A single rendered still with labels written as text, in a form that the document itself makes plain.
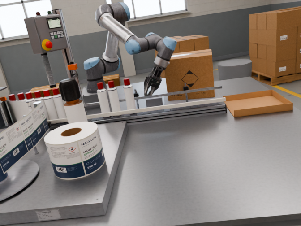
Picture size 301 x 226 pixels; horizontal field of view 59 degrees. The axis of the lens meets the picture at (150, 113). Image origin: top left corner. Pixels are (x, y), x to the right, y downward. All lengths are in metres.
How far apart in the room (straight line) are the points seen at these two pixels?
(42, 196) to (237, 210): 0.63
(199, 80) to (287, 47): 3.32
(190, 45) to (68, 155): 4.16
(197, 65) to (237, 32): 6.04
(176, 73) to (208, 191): 0.96
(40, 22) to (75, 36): 5.47
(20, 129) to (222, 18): 6.71
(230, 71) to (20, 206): 3.17
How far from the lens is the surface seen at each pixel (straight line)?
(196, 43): 4.97
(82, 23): 7.02
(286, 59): 4.95
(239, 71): 3.74
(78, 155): 0.99
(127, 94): 1.50
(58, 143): 0.99
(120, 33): 1.53
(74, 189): 0.99
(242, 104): 1.64
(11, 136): 1.20
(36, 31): 1.58
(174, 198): 0.92
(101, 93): 1.52
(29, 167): 1.21
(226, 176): 1.00
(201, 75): 1.71
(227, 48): 7.63
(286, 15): 4.84
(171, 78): 1.73
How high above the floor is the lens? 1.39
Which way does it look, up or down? 20 degrees down
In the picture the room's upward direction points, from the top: 9 degrees counter-clockwise
